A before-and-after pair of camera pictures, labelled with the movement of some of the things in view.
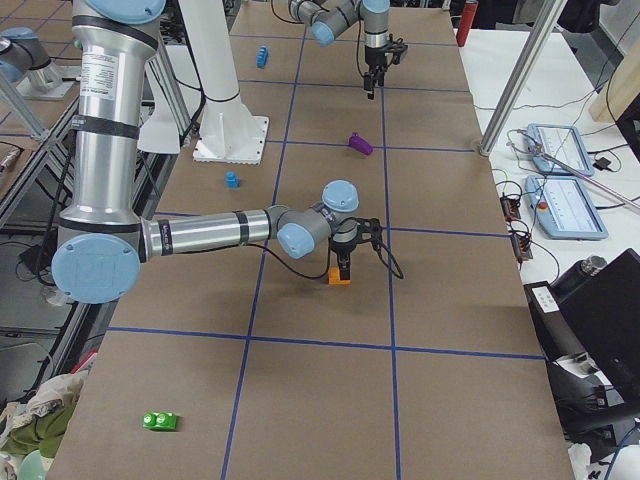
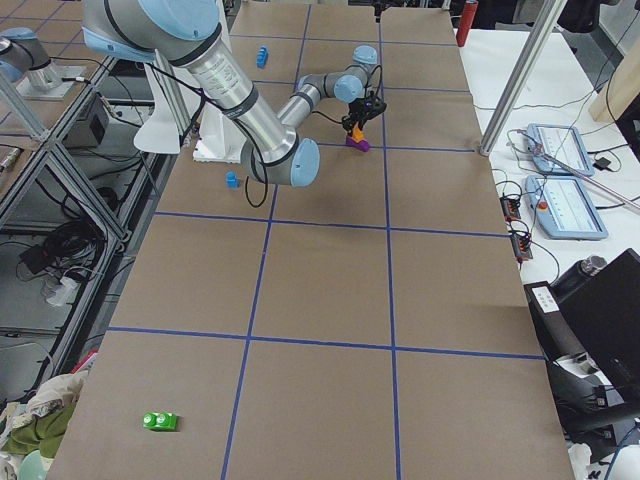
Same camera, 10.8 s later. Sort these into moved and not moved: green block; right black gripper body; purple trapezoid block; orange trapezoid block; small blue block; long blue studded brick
Moved: right black gripper body; orange trapezoid block
Not moved: small blue block; green block; purple trapezoid block; long blue studded brick
